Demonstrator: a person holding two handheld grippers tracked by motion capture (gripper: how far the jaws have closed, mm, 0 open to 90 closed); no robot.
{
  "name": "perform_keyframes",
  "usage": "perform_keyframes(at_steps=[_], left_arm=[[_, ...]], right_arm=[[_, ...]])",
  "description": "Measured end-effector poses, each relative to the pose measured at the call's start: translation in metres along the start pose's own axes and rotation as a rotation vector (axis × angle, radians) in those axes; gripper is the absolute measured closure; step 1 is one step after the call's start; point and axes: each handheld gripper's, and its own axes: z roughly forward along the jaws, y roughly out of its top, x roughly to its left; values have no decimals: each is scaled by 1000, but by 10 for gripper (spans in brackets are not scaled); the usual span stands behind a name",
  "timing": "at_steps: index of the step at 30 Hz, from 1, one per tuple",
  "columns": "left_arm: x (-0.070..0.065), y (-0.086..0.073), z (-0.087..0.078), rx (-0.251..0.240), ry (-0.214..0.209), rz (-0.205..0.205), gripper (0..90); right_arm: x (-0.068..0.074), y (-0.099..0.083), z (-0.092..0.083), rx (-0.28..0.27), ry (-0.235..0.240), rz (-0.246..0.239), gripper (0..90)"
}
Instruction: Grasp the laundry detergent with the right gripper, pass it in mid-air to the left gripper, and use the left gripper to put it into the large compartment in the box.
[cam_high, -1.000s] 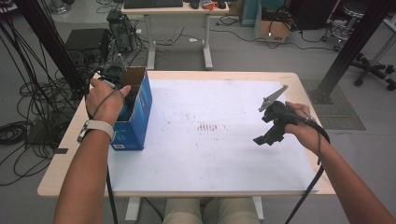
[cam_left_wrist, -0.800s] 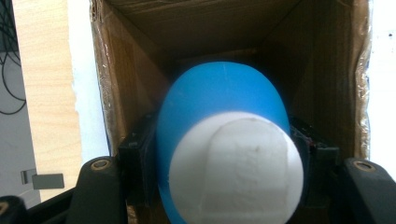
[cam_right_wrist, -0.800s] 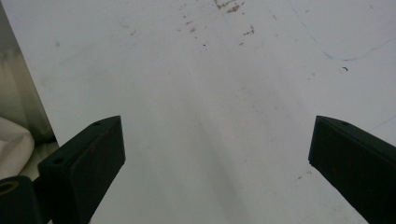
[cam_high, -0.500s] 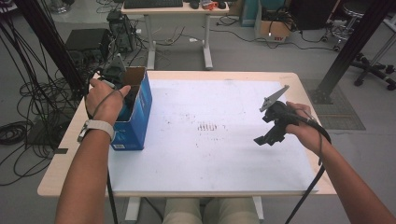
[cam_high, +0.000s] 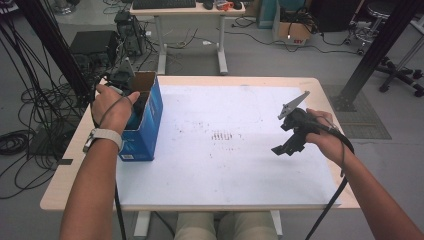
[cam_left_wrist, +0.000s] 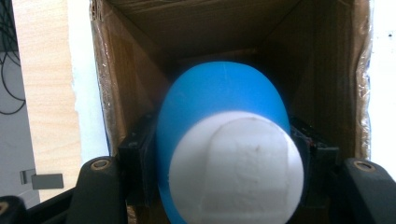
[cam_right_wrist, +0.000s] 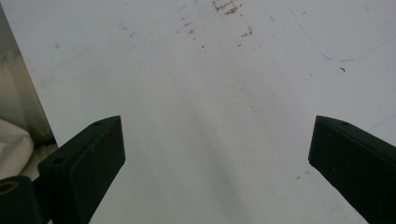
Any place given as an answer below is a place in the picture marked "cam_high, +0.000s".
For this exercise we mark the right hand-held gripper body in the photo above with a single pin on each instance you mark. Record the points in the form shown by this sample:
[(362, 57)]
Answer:
[(300, 121)]

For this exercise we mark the blue cardboard box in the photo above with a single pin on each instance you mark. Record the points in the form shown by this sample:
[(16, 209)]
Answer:
[(146, 143)]

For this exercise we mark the black computer tower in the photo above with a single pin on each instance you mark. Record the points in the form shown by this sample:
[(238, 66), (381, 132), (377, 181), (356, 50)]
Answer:
[(131, 33)]

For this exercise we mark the person's leg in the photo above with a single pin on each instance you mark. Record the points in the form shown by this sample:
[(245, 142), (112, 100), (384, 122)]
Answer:
[(253, 228), (196, 228)]

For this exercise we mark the white wristband watch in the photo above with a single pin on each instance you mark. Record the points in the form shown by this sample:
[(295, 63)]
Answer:
[(105, 135)]

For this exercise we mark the person's left leg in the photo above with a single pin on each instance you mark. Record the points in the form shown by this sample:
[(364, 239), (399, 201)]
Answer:
[(196, 228)]

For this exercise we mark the person's left hand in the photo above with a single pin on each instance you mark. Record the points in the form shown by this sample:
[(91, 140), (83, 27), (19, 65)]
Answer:
[(110, 113)]

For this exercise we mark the person's right hand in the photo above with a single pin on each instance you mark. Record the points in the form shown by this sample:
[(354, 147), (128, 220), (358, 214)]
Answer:
[(328, 140)]

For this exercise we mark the brown cardboard box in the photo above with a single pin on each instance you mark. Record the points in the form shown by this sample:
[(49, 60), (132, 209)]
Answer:
[(293, 31)]

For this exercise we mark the black chair base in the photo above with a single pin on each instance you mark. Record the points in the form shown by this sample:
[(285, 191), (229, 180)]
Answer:
[(400, 75)]

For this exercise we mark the person's right leg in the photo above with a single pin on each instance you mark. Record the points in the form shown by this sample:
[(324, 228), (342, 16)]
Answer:
[(253, 228)]

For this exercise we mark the black keyboard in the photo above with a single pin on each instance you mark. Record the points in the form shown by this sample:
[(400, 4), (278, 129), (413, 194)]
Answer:
[(163, 4)]

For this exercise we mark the black computer mouse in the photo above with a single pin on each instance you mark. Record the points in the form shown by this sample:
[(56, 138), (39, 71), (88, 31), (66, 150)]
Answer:
[(208, 4)]

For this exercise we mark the white desk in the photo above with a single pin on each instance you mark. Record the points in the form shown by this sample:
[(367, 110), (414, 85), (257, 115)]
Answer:
[(186, 10)]

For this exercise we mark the orange small object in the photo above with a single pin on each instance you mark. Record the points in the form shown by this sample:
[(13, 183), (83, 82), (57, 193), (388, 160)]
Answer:
[(224, 5)]

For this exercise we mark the chrome stool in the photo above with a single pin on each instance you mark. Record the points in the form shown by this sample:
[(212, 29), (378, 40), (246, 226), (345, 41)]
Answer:
[(376, 20)]

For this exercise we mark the black metal stand post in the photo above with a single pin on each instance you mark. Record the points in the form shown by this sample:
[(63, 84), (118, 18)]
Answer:
[(383, 43), (53, 43)]

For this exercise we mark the black equipment case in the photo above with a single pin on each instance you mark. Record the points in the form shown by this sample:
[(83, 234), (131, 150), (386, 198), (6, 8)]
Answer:
[(93, 43)]

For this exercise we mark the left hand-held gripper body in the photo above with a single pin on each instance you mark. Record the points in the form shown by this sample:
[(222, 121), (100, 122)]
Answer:
[(121, 81)]

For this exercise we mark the black tape strip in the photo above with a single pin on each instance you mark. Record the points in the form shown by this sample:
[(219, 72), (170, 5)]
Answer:
[(65, 162)]

